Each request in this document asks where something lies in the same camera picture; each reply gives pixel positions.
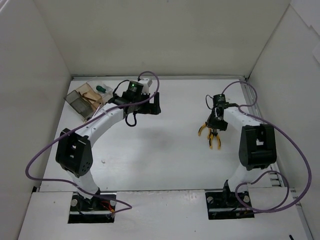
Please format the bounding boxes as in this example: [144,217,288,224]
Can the yellow handled cutting pliers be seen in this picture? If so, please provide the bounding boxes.
[197,122,211,139]

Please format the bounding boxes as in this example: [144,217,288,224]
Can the yellow handled needle-nose pliers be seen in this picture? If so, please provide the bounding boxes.
[206,128,222,151]

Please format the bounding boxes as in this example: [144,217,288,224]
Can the small silver ratchet wrench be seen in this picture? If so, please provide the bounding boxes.
[90,103,103,119]

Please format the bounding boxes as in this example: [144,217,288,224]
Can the short brown hex key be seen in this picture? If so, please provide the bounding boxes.
[82,95,99,103]

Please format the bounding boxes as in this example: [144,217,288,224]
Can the long brown hex key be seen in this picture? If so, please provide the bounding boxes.
[77,91,96,102]

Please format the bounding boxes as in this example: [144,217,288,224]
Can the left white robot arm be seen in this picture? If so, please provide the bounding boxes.
[55,78,161,210]

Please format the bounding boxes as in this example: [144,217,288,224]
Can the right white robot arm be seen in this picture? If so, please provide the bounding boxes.
[203,93,277,206]

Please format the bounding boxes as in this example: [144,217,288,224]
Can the clear plastic organizer box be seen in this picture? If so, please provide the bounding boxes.
[64,80,113,122]

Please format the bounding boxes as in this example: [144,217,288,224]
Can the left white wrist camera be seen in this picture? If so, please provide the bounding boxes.
[139,78,153,94]

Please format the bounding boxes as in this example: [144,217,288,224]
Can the green handled screwdriver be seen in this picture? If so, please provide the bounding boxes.
[95,85,113,94]

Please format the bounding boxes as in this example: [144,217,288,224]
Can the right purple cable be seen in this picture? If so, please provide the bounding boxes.
[222,80,312,213]

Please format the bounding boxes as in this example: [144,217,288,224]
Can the purple cable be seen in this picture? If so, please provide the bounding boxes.
[222,80,312,213]
[24,71,160,216]

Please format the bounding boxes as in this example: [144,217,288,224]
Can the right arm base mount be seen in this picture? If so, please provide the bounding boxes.
[205,191,255,220]

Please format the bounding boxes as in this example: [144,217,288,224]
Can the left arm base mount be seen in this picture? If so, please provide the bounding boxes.
[68,192,117,224]

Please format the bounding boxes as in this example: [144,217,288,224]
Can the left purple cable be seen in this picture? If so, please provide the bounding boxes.
[24,71,160,216]

